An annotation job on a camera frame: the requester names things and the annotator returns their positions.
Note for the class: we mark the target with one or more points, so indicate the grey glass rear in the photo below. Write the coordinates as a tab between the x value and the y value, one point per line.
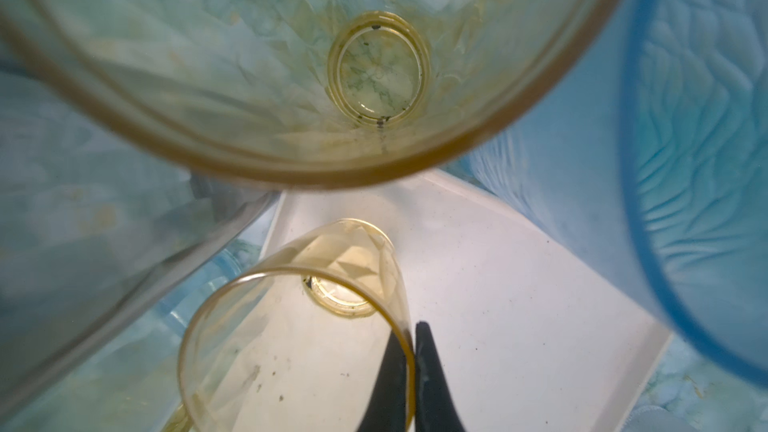
94	232

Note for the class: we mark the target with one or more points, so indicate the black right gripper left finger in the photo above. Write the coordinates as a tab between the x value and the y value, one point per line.
386	410

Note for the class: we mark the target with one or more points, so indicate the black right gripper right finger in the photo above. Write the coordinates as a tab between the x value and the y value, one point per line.
435	410

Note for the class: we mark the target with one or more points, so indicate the tall blue glass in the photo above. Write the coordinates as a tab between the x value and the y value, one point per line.
648	162

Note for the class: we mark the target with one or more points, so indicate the pale pink rectangular tray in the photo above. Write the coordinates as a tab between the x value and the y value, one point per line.
530	338

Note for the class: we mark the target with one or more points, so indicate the small amber glass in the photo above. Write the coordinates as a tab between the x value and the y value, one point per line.
296	343

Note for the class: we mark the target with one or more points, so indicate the tall amber glass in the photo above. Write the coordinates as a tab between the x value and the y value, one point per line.
310	94

